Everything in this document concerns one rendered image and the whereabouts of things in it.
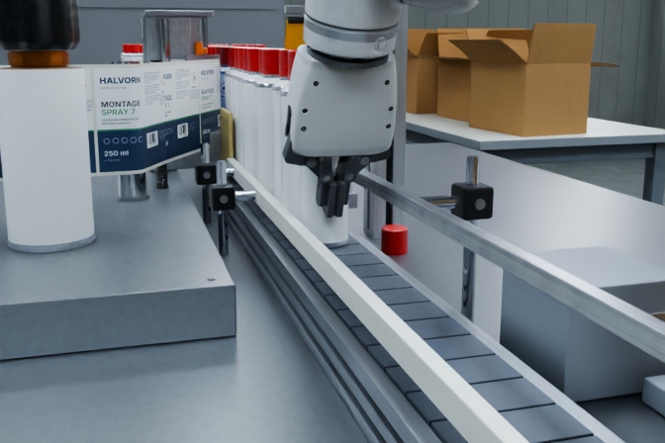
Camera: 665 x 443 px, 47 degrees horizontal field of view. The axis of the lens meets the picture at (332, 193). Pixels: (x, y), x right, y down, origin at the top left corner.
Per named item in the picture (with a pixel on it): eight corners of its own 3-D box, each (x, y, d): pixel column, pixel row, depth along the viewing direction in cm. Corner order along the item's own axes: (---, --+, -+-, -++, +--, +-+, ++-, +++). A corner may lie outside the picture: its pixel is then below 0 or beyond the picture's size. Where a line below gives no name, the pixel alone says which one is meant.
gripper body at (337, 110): (389, 25, 73) (375, 130, 78) (285, 24, 70) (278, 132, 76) (417, 52, 67) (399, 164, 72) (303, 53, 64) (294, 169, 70)
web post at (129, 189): (115, 196, 107) (108, 60, 103) (148, 194, 108) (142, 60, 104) (116, 203, 102) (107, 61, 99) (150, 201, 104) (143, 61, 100)
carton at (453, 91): (404, 116, 327) (406, 28, 320) (513, 112, 343) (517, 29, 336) (451, 127, 285) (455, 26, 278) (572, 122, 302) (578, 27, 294)
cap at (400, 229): (402, 247, 99) (403, 222, 98) (411, 254, 96) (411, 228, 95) (377, 249, 98) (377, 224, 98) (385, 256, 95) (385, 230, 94)
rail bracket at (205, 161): (196, 221, 113) (193, 141, 111) (237, 219, 115) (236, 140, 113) (198, 226, 110) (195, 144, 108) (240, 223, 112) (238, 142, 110)
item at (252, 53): (240, 186, 114) (237, 47, 110) (274, 184, 116) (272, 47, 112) (246, 192, 110) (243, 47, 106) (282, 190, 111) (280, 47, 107)
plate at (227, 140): (221, 160, 129) (219, 107, 128) (225, 160, 130) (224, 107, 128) (229, 169, 120) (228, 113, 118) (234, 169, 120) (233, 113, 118)
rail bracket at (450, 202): (402, 333, 70) (405, 156, 67) (474, 325, 72) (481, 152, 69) (415, 346, 67) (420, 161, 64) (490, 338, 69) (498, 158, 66)
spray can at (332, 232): (296, 237, 84) (294, 49, 80) (340, 234, 86) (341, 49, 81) (307, 250, 79) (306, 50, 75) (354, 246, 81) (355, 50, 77)
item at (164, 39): (146, 158, 140) (139, 15, 135) (217, 155, 143) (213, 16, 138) (149, 170, 126) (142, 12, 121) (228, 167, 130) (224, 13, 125)
